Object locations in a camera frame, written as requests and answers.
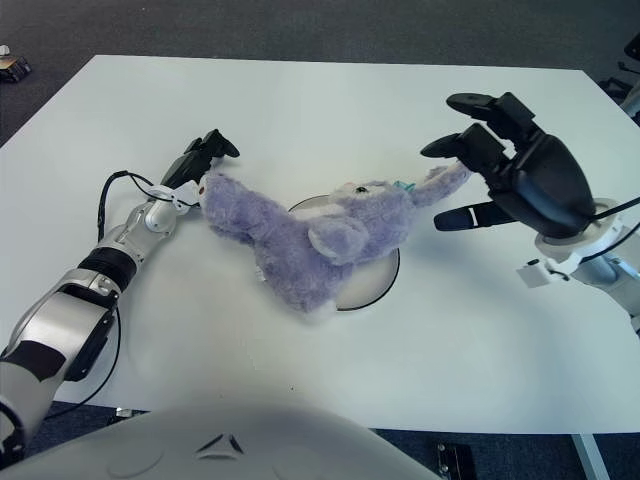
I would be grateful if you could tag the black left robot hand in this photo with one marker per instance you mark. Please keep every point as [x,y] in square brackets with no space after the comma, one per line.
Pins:
[192,162]

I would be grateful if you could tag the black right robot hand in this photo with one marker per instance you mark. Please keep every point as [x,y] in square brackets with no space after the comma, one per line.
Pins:
[545,180]

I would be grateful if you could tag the purple plush bunny doll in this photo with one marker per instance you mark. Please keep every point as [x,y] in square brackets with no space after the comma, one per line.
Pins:
[300,240]

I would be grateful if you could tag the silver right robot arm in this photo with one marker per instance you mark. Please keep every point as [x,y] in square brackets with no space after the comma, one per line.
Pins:
[615,280]

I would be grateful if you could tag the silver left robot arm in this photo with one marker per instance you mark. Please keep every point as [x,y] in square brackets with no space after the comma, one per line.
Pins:
[90,280]

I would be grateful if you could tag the white plate with black rim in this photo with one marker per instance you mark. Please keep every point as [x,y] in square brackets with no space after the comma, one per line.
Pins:
[370,285]

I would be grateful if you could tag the black and grey office chair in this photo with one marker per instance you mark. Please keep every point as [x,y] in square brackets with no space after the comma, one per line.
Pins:
[625,85]

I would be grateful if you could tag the white table leg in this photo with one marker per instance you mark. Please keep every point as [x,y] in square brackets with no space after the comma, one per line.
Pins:
[592,460]

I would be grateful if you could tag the grey robot torso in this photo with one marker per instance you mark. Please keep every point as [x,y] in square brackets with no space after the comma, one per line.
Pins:
[225,445]

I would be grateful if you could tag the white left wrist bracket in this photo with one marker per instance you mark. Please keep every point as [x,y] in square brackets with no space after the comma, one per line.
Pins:
[180,195]

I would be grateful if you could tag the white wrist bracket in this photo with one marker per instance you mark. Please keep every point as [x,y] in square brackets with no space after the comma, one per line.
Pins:
[180,195]
[565,250]

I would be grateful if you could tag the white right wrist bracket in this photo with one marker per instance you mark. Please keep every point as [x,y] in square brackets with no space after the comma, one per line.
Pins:
[565,250]

